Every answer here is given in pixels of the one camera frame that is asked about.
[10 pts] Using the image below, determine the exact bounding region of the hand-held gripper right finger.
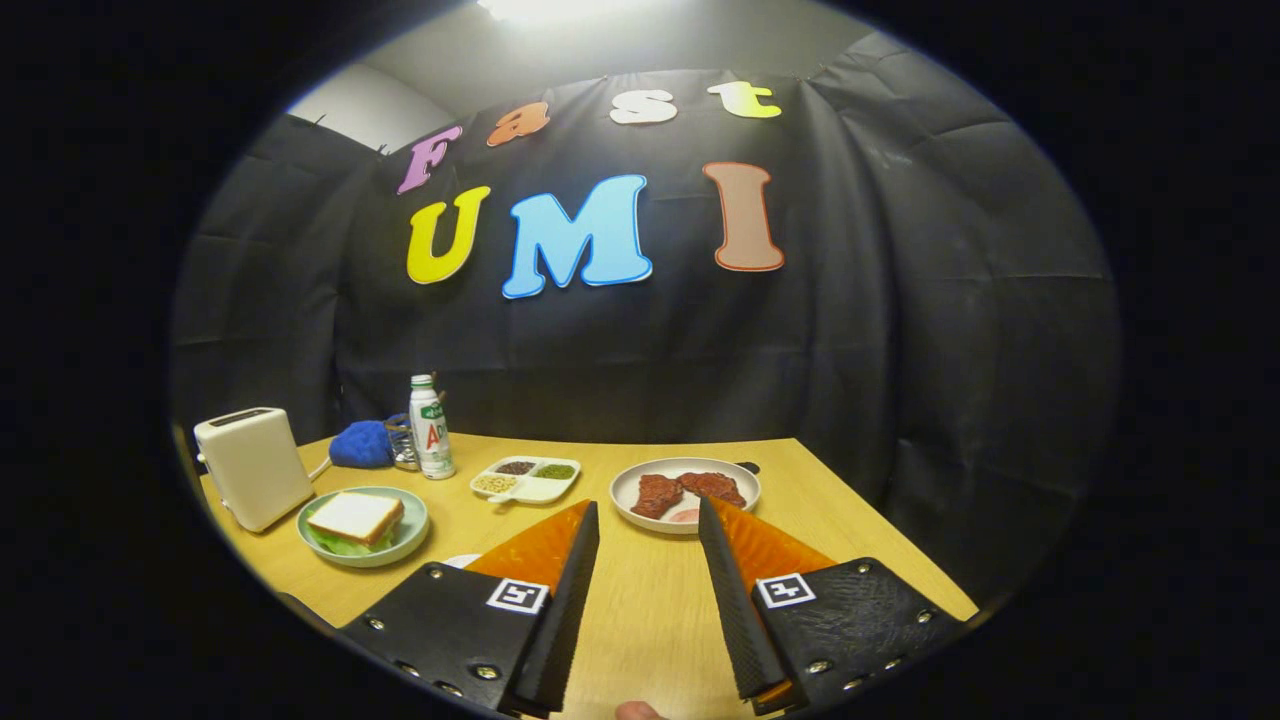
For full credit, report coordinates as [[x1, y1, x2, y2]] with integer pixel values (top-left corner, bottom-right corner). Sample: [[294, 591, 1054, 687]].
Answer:
[[697, 496, 966, 716]]

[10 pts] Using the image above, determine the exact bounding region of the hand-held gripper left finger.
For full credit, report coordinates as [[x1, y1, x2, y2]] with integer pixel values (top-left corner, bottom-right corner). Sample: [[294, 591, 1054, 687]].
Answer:
[[338, 500, 601, 719]]

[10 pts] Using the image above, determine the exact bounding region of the toasted bread slice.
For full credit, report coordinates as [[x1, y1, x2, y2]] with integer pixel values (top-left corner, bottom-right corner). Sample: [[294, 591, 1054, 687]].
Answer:
[[306, 491, 406, 547]]

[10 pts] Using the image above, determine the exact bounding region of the green lettuce leaf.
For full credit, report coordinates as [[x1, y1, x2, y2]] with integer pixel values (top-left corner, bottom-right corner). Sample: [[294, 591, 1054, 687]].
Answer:
[[308, 525, 401, 558]]

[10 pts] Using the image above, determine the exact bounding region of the divided white bean dish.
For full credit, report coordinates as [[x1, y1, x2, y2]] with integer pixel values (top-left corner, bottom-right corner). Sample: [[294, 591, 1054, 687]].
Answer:
[[470, 456, 583, 506]]

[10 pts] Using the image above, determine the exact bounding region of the white meat plate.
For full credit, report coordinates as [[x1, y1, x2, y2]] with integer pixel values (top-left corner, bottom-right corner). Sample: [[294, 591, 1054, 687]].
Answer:
[[609, 457, 762, 536]]

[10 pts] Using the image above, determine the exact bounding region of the large brown meat piece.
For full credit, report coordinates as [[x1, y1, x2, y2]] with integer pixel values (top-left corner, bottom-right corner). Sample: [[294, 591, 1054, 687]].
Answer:
[[631, 474, 685, 520]]

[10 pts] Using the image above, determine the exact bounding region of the pale green plate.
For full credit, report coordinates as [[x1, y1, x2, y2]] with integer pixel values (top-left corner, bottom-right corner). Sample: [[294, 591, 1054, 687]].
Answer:
[[296, 486, 431, 569]]

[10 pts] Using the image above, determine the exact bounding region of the white drink bottle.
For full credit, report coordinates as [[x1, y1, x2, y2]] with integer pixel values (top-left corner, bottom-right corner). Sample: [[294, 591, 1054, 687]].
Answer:
[[409, 374, 457, 481]]

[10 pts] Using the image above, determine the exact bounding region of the metal chopstick holder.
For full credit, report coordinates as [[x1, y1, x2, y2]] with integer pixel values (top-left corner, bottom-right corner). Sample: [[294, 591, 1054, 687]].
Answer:
[[385, 414, 421, 472]]

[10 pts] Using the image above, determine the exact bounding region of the blue cloth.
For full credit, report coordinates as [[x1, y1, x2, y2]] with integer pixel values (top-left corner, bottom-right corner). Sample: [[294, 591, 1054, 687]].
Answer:
[[329, 420, 396, 470]]

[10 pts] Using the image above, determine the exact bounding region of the black backdrop cloth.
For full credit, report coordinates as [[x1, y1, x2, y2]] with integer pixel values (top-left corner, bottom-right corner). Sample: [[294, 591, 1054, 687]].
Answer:
[[170, 30, 1121, 601]]

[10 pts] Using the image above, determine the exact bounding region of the white toaster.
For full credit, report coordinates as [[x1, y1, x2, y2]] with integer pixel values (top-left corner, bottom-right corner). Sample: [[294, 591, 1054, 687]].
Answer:
[[193, 407, 315, 534]]

